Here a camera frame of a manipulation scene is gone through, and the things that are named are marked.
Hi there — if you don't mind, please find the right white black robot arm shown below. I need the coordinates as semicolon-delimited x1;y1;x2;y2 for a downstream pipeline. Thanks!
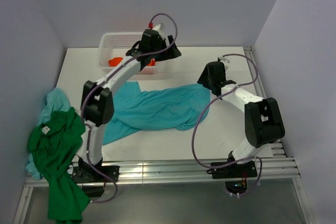
197;60;285;177

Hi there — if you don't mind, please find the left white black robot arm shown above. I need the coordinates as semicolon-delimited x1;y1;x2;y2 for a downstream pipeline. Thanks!
81;24;182;182

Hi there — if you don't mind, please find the light aqua t-shirt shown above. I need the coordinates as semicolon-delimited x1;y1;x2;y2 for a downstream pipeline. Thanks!
25;88;71;180

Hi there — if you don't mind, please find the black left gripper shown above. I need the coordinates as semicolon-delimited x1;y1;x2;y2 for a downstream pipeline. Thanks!
150;36;181;62

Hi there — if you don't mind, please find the white perforated plastic basket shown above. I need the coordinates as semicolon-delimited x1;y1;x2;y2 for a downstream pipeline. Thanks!
97;32;168;74

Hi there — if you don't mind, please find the teal t-shirt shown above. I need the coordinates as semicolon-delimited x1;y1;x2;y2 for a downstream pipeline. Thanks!
102;82;211;145

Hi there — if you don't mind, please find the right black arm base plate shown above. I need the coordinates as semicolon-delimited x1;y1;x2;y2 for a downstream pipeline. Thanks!
206;161;258;179

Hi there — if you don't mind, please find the green t-shirt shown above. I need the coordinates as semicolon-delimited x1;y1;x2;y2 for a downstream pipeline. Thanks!
28;108;90;223

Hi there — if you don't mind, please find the aluminium extrusion frame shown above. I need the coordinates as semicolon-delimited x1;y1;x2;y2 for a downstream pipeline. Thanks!
12;46;316;224

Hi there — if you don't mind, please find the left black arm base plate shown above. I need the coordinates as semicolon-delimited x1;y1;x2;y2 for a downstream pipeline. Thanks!
70;162;120;199

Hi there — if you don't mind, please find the orange rolled t-shirt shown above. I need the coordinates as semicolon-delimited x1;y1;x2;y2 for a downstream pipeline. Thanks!
108;57;156;67

